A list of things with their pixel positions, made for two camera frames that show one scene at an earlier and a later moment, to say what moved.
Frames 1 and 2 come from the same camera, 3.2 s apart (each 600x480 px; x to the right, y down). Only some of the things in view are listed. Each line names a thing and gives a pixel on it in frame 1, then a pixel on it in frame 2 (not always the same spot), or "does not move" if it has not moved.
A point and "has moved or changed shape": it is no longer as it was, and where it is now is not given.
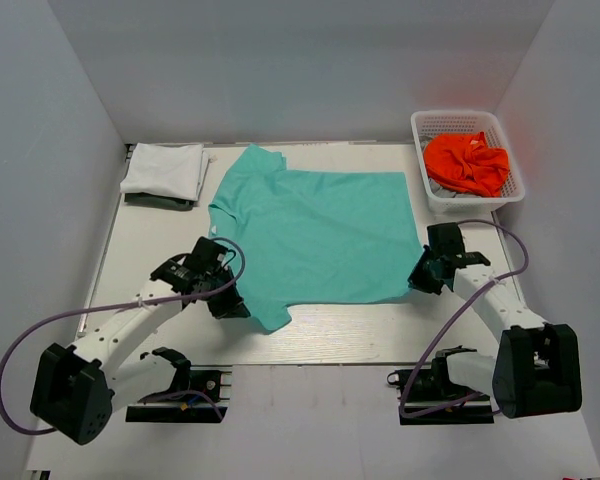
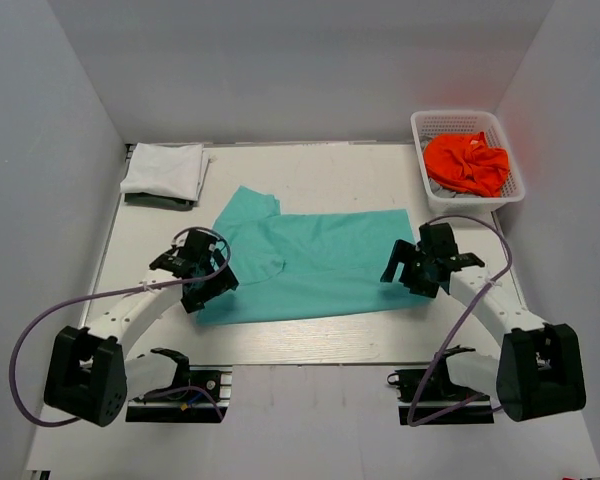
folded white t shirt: [174, 171] does not move
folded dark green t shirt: [159, 201] does not move
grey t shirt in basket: [439, 191] does not move
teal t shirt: [314, 237] has moved or changed shape
